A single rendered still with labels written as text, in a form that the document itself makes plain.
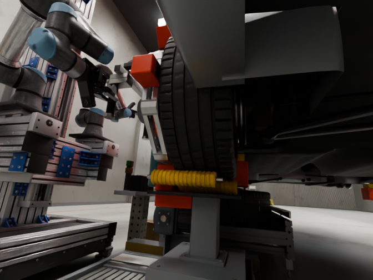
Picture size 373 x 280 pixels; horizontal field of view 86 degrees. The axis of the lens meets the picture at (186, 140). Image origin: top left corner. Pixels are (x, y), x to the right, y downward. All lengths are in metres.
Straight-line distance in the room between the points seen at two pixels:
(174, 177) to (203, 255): 0.30
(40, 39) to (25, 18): 0.48
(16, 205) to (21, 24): 0.93
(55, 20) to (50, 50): 0.11
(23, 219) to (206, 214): 1.10
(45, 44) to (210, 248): 0.83
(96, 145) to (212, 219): 0.99
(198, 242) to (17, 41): 1.16
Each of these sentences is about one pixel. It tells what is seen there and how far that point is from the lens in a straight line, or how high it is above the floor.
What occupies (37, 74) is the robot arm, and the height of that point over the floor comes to 1.02.
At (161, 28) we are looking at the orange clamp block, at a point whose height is 1.12.
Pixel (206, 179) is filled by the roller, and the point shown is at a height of 0.51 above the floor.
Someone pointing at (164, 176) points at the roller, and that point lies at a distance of 0.75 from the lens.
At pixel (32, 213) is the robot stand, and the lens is 1.57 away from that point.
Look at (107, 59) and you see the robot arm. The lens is 0.86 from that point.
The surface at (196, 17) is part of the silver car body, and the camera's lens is 0.39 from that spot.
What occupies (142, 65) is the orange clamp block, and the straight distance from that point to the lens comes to 0.69.
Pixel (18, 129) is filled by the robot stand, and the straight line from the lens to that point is 1.19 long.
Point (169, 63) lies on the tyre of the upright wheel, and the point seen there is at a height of 0.86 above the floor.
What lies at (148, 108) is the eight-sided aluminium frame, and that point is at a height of 0.73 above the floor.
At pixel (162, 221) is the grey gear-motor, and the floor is 0.30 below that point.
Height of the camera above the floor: 0.45
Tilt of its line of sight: 15 degrees up
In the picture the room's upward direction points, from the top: 4 degrees clockwise
